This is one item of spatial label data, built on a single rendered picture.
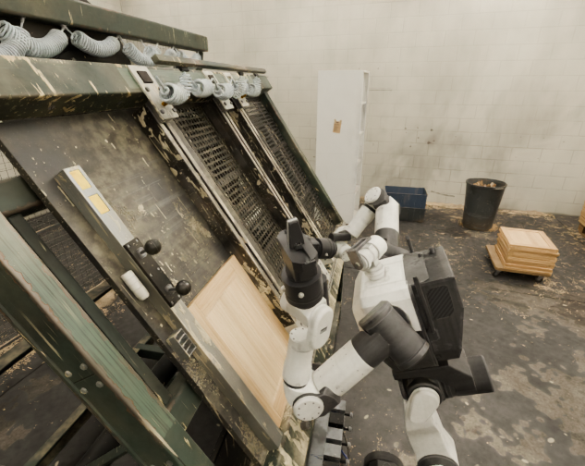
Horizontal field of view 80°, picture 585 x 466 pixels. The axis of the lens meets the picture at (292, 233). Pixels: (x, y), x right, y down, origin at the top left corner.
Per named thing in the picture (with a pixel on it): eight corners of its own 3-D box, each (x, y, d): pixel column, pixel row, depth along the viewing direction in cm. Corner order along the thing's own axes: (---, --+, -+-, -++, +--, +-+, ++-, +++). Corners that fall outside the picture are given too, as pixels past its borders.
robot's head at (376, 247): (392, 260, 108) (383, 234, 106) (375, 277, 102) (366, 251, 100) (374, 260, 113) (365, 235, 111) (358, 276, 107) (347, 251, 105)
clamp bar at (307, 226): (322, 267, 208) (359, 251, 199) (207, 84, 182) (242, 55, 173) (324, 260, 217) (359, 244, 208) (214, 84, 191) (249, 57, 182)
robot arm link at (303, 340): (289, 295, 82) (283, 341, 87) (318, 314, 76) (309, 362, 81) (308, 287, 86) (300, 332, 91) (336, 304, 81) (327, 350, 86)
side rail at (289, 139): (329, 228, 275) (341, 222, 271) (251, 101, 251) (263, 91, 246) (330, 225, 282) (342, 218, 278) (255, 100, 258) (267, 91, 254)
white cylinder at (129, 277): (117, 277, 87) (138, 303, 88) (125, 273, 86) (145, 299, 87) (126, 272, 89) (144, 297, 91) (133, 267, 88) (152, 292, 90)
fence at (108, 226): (268, 451, 104) (279, 448, 103) (53, 177, 84) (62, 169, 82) (273, 435, 109) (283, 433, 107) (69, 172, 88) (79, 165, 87)
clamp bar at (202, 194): (296, 356, 140) (348, 337, 131) (106, 84, 114) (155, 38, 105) (301, 339, 149) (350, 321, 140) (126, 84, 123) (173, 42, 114)
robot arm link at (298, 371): (285, 328, 91) (276, 385, 99) (288, 357, 82) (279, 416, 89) (323, 330, 93) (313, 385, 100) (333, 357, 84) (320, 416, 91)
